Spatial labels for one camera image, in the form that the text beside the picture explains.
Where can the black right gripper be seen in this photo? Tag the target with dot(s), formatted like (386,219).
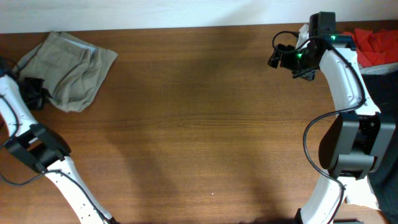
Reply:
(286,59)

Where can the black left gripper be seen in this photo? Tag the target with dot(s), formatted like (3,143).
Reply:
(34,93)

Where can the khaki green shorts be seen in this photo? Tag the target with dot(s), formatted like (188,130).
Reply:
(72,70)

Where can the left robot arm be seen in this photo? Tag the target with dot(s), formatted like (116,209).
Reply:
(39,148)

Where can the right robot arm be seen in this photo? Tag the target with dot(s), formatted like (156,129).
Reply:
(357,140)

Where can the red cloth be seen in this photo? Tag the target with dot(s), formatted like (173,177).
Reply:
(375,48)

